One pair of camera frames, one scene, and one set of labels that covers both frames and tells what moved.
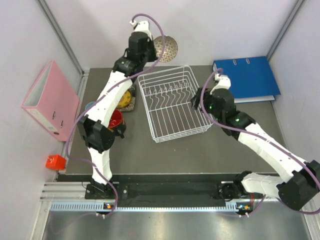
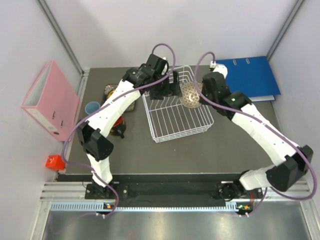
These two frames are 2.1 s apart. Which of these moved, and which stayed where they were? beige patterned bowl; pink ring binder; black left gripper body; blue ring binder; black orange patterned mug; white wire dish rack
Moved: beige patterned bowl; black left gripper body
Stayed: blue ring binder; white wire dish rack; black orange patterned mug; pink ring binder
